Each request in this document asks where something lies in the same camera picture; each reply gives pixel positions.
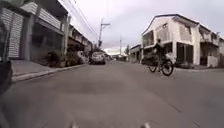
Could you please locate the parked grey car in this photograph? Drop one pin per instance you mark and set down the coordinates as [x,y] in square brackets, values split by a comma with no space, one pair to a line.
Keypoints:
[98,58]

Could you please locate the thin utility pole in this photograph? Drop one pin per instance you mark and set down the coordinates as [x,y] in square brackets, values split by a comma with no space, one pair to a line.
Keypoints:
[120,46]

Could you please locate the low building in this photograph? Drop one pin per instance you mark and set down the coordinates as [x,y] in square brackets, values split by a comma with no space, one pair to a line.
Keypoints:
[135,52]

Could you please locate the grey asphalt road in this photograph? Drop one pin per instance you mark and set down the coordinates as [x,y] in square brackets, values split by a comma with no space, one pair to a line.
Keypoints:
[113,93]

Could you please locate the utility pole with crossarms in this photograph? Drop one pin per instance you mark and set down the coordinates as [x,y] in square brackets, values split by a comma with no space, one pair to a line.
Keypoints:
[101,31]

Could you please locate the row of houses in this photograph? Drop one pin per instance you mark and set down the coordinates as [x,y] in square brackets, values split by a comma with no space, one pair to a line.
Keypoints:
[80,45]

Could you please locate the person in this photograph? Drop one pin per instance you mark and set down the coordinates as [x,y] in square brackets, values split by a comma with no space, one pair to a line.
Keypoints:
[159,50]

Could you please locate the bushes by pavement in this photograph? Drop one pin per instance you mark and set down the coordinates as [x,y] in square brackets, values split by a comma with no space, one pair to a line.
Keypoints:
[63,58]

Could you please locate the bicycle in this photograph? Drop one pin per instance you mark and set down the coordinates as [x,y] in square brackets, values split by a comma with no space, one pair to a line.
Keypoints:
[163,66]

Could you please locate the robot's own part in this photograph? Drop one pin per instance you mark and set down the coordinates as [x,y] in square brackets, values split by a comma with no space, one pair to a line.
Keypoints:
[74,125]
[146,125]

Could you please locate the cream two-storey house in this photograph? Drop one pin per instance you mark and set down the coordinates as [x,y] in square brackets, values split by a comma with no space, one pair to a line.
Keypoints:
[180,36]

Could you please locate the raised concrete pavement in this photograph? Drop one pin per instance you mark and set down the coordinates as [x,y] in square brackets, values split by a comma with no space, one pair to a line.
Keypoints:
[26,69]

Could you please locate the grey building with white shutters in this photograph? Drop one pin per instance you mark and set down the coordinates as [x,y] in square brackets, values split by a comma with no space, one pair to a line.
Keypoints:
[33,30]

